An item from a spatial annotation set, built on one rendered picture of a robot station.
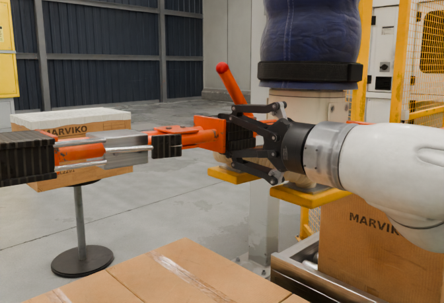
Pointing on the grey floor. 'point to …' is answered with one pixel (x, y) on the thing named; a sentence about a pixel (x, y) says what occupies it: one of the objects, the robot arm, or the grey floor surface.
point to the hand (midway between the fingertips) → (219, 133)
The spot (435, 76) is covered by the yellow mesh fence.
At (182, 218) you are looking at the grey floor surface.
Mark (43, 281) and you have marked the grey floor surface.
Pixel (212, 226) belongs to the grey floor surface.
